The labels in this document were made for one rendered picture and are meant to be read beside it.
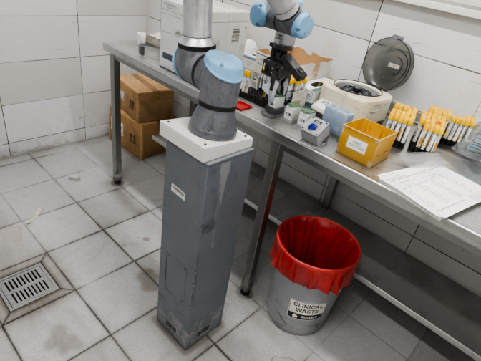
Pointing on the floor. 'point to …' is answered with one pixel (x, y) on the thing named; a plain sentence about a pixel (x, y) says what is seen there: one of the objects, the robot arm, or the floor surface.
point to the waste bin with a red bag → (309, 271)
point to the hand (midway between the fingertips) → (276, 99)
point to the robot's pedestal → (198, 239)
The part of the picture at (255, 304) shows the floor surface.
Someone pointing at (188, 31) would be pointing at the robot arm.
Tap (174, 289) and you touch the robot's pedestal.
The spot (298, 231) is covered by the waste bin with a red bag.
